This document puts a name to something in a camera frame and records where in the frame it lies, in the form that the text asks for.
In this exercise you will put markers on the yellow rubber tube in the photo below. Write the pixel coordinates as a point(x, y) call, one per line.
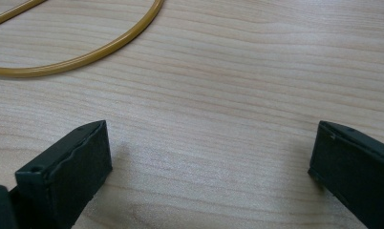
point(117, 44)

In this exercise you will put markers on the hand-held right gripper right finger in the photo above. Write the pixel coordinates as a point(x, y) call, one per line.
point(355, 171)

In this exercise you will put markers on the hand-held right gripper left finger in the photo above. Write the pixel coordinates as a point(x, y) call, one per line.
point(69, 171)

